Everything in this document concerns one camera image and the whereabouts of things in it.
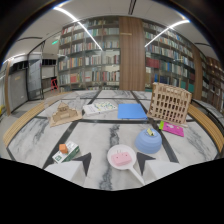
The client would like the book with colorful geometric cover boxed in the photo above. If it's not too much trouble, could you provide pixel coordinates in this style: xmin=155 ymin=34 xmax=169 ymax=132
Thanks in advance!
xmin=82 ymin=101 xmax=119 ymax=117

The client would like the wooden lattice building model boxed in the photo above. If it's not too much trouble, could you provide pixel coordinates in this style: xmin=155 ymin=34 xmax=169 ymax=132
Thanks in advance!
xmin=146 ymin=82 xmax=193 ymax=127

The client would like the wooden slatted bench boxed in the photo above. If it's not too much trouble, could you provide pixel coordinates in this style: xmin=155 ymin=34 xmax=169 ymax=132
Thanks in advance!
xmin=188 ymin=103 xmax=224 ymax=154
xmin=2 ymin=99 xmax=51 ymax=148

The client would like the small orange cube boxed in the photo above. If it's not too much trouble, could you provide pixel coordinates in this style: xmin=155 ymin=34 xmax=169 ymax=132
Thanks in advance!
xmin=58 ymin=143 xmax=69 ymax=155

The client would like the glass door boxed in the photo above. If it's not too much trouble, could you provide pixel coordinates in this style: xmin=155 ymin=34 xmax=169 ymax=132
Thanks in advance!
xmin=27 ymin=53 xmax=45 ymax=101

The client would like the green and white box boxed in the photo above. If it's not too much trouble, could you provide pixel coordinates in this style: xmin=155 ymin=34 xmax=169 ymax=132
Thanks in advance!
xmin=52 ymin=140 xmax=81 ymax=164

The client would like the tall library bookshelf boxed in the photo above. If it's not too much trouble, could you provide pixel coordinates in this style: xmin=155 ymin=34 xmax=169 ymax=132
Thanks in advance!
xmin=57 ymin=16 xmax=121 ymax=93
xmin=142 ymin=19 xmax=204 ymax=98

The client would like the wooden wall pillar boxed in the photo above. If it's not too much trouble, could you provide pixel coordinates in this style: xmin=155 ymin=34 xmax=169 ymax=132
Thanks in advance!
xmin=118 ymin=16 xmax=147 ymax=92

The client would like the white speech-bubble shaped tray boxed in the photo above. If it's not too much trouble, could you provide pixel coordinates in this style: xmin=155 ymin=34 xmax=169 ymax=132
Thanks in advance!
xmin=107 ymin=144 xmax=146 ymax=186

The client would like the blue book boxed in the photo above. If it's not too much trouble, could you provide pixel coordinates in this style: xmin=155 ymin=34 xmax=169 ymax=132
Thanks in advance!
xmin=117 ymin=103 xmax=148 ymax=121

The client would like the magenta pink book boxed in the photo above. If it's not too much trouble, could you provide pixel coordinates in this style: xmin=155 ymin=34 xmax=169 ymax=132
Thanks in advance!
xmin=158 ymin=120 xmax=185 ymax=138

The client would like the blue ribbed dome object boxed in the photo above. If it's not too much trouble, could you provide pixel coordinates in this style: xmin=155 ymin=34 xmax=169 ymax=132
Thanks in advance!
xmin=134 ymin=128 xmax=163 ymax=155

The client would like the red stool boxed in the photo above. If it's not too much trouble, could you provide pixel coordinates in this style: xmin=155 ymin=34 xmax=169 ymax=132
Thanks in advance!
xmin=50 ymin=77 xmax=59 ymax=92

